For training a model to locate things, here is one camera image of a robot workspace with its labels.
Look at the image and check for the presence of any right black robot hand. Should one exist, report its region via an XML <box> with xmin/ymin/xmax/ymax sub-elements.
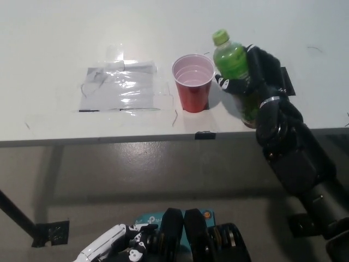
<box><xmin>214</xmin><ymin>43</ymin><xmax>287</xmax><ymax>108</ymax></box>

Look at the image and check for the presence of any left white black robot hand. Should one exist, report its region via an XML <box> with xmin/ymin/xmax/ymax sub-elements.
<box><xmin>74</xmin><ymin>223</ymin><xmax>159</xmax><ymax>262</ymax></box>

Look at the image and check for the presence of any green tea plastic bottle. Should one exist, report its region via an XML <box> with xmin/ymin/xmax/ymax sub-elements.
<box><xmin>212</xmin><ymin>29</ymin><xmax>262</xmax><ymax>129</ymax></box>

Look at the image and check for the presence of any red plastic cup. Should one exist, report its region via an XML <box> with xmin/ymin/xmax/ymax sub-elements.
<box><xmin>171</xmin><ymin>53</ymin><xmax>216</xmax><ymax>112</ymax></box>

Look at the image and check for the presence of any large black tape square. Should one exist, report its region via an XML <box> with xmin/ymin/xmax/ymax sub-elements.
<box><xmin>280</xmin><ymin>67</ymin><xmax>297</xmax><ymax>97</ymax></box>

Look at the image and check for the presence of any teal router box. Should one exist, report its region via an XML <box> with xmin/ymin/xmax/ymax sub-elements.
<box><xmin>134</xmin><ymin>209</ymin><xmax>216</xmax><ymax>246</ymax></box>

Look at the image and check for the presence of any black table leg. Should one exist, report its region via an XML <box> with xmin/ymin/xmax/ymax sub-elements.
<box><xmin>0</xmin><ymin>188</ymin><xmax>38</xmax><ymax>241</ymax></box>

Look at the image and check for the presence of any grey sheet under clear tape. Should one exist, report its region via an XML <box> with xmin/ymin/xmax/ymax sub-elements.
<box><xmin>79</xmin><ymin>60</ymin><xmax>161</xmax><ymax>112</ymax></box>

